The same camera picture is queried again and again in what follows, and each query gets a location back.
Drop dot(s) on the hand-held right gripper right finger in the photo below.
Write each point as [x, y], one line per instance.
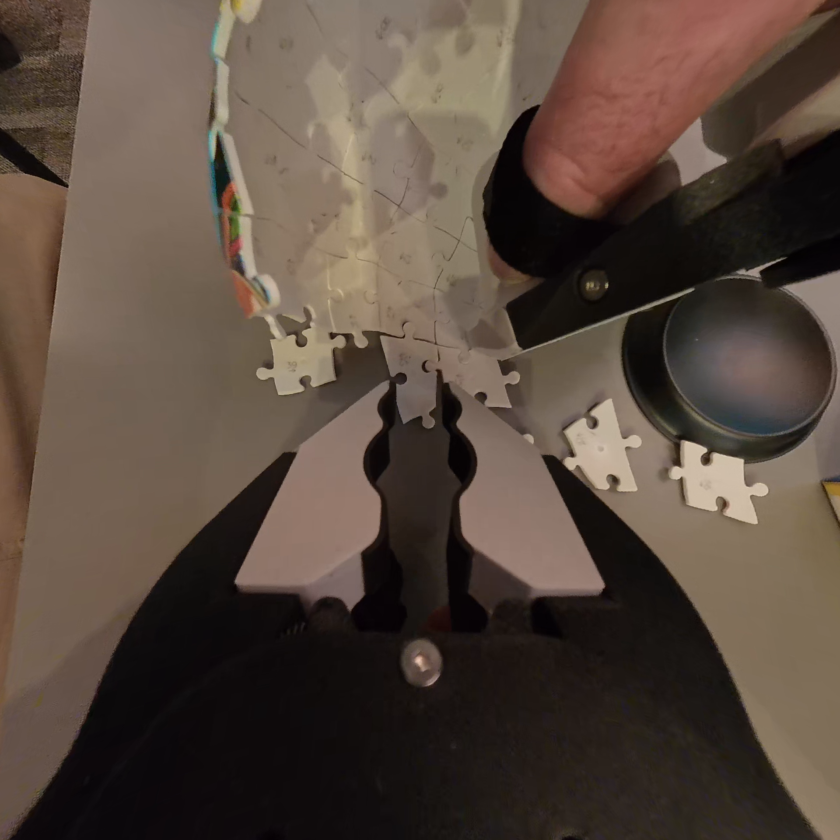
[525, 518]

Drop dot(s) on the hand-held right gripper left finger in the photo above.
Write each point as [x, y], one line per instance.
[308, 512]

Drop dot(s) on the partly built puzzle ball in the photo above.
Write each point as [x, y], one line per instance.
[367, 164]

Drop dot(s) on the black round ball stand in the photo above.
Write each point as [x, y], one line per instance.
[741, 367]

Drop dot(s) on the person's left hand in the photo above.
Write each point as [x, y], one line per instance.
[630, 98]

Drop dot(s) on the colourful puzzle box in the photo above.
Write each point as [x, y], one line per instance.
[833, 502]

